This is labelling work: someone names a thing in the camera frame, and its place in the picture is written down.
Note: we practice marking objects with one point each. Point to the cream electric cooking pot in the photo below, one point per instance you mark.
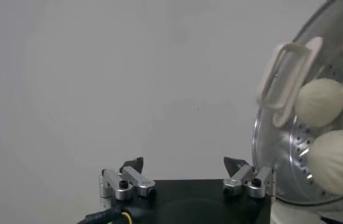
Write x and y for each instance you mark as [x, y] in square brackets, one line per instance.
[293, 214]

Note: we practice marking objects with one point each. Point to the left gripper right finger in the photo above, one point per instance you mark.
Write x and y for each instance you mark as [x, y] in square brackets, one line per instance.
[240, 176]

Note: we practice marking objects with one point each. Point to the white steamed baozi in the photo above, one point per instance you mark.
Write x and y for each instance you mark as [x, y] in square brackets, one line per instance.
[320, 103]
[338, 161]

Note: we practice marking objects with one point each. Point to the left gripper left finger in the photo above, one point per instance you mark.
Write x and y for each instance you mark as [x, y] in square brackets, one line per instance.
[136, 179]

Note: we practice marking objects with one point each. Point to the round glass pot lid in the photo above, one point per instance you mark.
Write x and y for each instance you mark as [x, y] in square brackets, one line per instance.
[313, 51]

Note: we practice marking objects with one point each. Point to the stainless steel steamer basket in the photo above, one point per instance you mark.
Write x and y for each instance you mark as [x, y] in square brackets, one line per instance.
[299, 146]

